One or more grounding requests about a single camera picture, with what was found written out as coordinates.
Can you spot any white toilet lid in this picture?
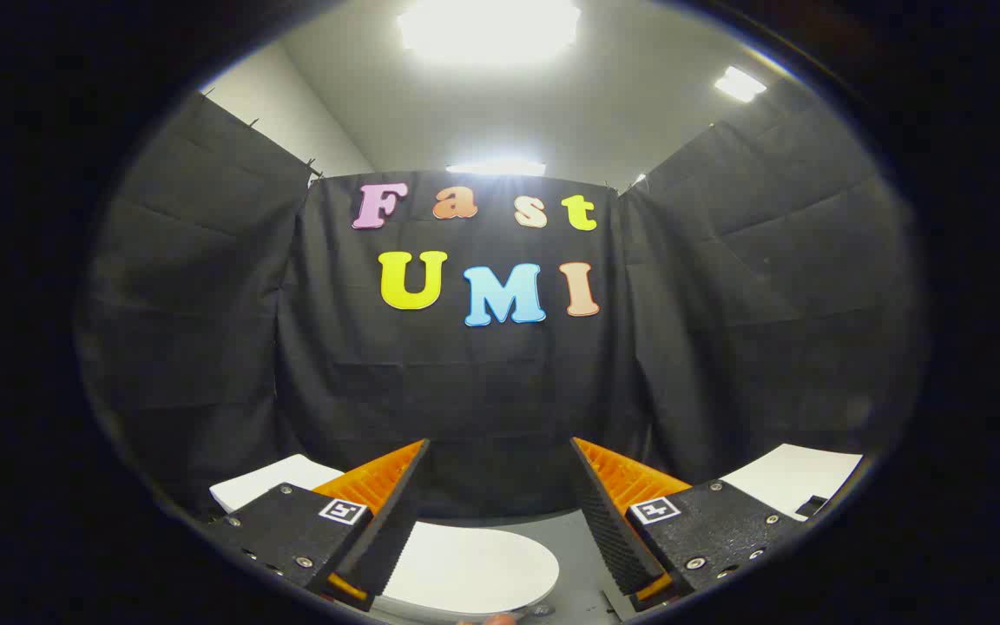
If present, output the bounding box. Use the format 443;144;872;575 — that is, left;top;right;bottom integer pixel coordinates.
374;521;560;622

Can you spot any small ceiling light panel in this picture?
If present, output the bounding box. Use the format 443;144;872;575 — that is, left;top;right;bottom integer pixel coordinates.
714;66;767;103

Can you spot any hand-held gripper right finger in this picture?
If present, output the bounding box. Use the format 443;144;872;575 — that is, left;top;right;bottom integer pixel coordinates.
569;437;805;609

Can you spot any white toilet tank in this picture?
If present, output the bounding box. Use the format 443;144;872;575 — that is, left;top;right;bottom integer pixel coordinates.
209;454;345;513

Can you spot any grey drawer cabinet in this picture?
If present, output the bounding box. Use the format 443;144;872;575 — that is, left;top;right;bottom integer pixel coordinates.
720;444;864;522

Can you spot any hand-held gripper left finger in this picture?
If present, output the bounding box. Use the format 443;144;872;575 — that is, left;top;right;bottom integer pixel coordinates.
205;438;431;613

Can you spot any large ceiling light panel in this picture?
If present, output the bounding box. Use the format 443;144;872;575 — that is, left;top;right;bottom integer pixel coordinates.
396;0;582;67

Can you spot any black backdrop cloth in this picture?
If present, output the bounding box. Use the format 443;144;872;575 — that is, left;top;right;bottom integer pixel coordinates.
75;82;926;522

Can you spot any long ceiling light panel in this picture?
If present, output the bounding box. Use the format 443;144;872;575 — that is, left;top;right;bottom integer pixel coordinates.
446;159;547;177

